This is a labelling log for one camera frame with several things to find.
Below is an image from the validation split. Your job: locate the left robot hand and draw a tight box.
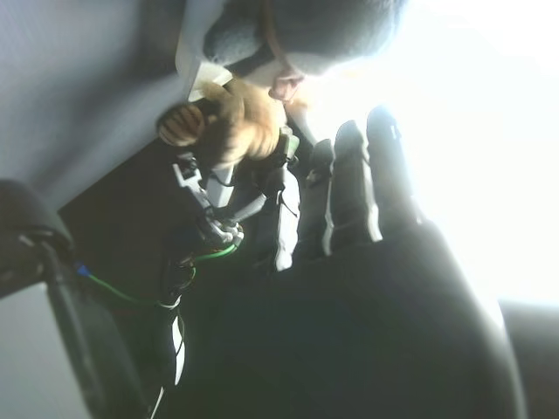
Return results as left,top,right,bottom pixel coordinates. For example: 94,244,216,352
0,106,526,419

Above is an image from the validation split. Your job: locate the grey white penguin plush toy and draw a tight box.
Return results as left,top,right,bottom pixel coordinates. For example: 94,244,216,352
202,0,408,108

